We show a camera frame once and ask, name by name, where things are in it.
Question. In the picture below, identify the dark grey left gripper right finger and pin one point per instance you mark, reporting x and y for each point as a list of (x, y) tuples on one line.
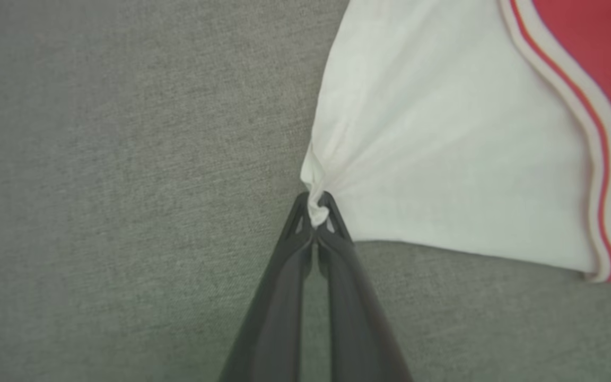
[(358, 329)]

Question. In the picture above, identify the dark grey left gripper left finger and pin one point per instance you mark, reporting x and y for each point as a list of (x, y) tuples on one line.
[(276, 318)]

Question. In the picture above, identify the red white jersey shirt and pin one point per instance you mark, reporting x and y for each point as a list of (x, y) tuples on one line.
[(443, 132)]

